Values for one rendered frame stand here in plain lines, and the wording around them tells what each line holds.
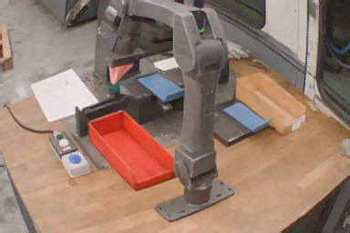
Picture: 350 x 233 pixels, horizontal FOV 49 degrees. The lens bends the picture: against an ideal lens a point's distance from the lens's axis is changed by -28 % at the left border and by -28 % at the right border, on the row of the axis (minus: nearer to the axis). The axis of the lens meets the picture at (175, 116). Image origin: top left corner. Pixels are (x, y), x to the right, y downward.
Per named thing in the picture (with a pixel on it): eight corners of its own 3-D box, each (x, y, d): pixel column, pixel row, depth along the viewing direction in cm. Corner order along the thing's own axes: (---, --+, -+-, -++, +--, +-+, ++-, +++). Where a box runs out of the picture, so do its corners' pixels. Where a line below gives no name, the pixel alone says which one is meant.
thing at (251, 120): (257, 135, 139) (258, 126, 137) (222, 110, 149) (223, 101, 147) (271, 126, 143) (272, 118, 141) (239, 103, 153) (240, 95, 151)
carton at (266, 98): (282, 138, 142) (285, 116, 138) (233, 100, 159) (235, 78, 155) (303, 126, 149) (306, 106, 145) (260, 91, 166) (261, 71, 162)
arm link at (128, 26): (110, 31, 119) (118, 10, 115) (128, 27, 123) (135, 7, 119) (122, 42, 115) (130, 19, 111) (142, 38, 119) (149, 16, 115)
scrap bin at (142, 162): (135, 192, 120) (134, 174, 117) (89, 140, 137) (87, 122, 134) (176, 177, 126) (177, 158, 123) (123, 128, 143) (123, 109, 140)
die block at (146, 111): (138, 126, 145) (138, 102, 140) (119, 109, 151) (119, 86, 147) (197, 106, 154) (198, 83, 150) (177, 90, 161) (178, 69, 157)
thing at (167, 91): (167, 104, 138) (168, 94, 137) (137, 80, 149) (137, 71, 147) (189, 96, 142) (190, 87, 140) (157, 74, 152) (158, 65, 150)
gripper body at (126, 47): (98, 54, 121) (106, 30, 117) (130, 46, 127) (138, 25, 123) (109, 65, 117) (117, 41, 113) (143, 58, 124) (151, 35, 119)
